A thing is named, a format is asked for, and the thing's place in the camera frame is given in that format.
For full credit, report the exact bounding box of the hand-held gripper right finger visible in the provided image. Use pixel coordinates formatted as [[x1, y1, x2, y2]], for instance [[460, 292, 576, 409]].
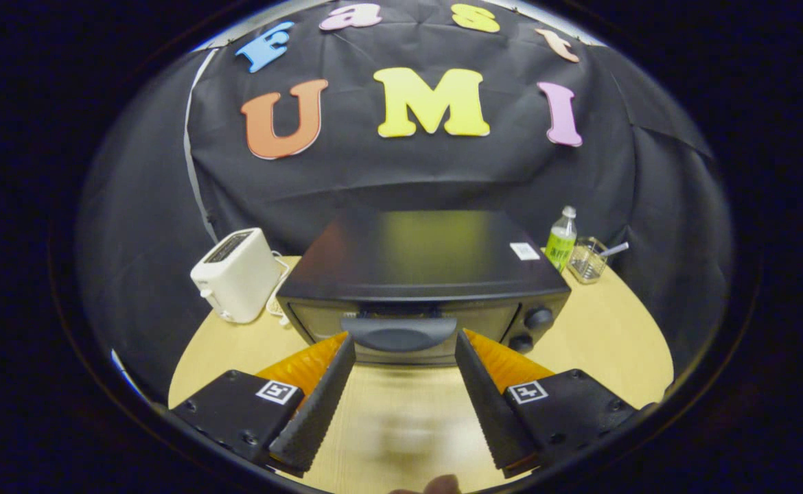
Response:
[[454, 329, 649, 479]]

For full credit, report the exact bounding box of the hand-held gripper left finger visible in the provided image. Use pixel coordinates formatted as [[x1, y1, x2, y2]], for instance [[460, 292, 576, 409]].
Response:
[[172, 333, 358, 474]]

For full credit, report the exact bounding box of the black toaster oven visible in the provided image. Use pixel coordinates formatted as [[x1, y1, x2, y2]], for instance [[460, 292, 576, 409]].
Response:
[[276, 209, 572, 366]]

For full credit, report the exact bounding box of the white pop-up toaster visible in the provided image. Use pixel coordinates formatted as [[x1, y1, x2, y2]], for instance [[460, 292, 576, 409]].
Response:
[[190, 228, 283, 325]]

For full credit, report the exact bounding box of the clear plastic bottle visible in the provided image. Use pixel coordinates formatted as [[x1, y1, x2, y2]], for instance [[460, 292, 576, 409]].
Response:
[[546, 206, 578, 273]]

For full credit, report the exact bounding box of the wire mesh basket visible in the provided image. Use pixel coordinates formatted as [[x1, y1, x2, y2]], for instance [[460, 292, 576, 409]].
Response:
[[568, 237, 609, 285]]

